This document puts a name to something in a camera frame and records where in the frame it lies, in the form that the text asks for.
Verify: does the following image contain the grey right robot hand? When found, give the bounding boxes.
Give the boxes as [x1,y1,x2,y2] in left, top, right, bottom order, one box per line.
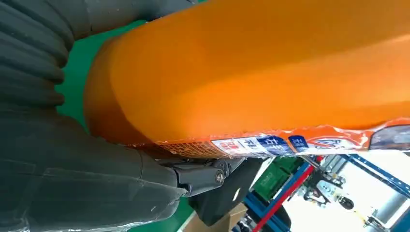
[0,107,246,232]

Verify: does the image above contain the cardboard box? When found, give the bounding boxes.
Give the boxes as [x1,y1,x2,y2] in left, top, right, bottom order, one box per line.
[183,203,249,232]

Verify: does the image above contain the green plastic crate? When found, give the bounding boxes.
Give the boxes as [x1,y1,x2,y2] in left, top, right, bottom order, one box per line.
[253,165,291,202]
[274,156,303,175]

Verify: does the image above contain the red pole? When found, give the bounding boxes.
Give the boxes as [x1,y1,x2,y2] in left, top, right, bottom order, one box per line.
[252,156,325,232]

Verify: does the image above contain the white humanoid robot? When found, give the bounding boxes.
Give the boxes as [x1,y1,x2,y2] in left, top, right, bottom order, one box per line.
[301,168,355,211]

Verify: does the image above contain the blue metal rack frame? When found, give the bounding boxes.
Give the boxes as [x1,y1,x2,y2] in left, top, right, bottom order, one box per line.
[232,153,410,232]

